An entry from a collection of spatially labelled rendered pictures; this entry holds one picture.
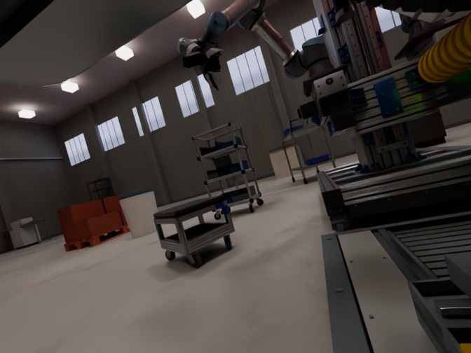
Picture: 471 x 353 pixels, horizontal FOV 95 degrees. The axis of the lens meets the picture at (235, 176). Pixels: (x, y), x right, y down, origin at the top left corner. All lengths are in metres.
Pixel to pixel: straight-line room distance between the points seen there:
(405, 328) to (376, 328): 0.05
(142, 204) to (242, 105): 7.35
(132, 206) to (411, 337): 2.99
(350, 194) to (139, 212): 2.62
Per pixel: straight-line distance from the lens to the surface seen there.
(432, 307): 0.46
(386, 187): 1.23
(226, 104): 9.96
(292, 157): 6.40
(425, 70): 0.48
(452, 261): 0.46
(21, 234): 12.93
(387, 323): 0.58
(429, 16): 0.52
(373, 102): 1.35
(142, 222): 3.20
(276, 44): 1.50
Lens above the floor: 0.43
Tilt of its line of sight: level
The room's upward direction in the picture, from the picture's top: 16 degrees counter-clockwise
